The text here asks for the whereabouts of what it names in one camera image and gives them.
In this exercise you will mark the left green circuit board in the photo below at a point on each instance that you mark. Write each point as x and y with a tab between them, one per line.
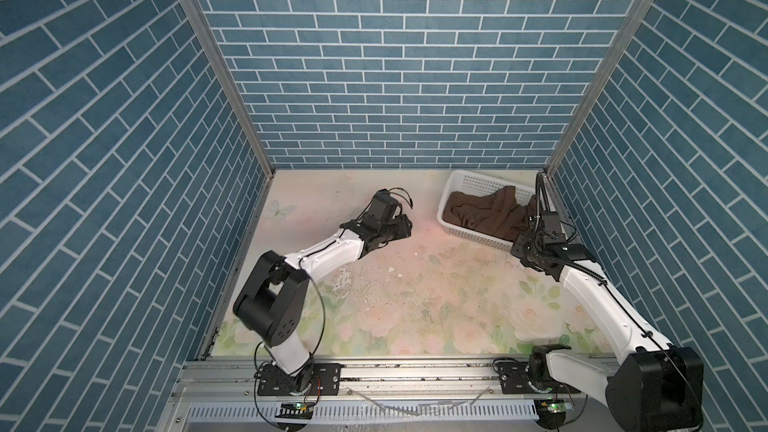
294	411

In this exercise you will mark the brown trousers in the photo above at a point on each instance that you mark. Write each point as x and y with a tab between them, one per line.
499	214

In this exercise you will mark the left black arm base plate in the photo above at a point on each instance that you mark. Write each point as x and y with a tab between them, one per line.
321	379

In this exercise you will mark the right green circuit board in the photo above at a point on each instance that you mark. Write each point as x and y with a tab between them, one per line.
549	406

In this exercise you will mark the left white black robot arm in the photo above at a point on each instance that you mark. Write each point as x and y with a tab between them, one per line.
271	301

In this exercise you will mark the aluminium front rail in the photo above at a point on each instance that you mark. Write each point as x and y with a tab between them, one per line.
378	380

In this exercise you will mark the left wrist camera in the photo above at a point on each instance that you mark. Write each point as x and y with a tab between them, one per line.
384	206

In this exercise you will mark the white slotted cable duct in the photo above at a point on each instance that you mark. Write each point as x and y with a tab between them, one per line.
363	412

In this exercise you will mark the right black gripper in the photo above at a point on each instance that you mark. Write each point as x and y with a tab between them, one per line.
517	245

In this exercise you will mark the green circuit board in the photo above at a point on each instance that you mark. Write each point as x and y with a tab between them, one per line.
294	411
549	406

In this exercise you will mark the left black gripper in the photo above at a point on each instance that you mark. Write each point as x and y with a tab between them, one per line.
404	228

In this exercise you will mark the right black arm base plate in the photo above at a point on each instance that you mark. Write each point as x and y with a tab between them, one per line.
514	379

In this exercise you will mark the right aluminium corner post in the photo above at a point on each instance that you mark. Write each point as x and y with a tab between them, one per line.
617	48

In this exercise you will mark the left aluminium corner post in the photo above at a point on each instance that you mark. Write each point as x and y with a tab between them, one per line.
210	47

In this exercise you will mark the white plastic laundry basket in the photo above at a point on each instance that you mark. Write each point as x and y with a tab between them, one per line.
477	184

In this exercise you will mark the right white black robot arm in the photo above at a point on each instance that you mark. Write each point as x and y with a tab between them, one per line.
651	385

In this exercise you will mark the aluminium corner post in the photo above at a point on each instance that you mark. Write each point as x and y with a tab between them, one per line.
210	47
617	48

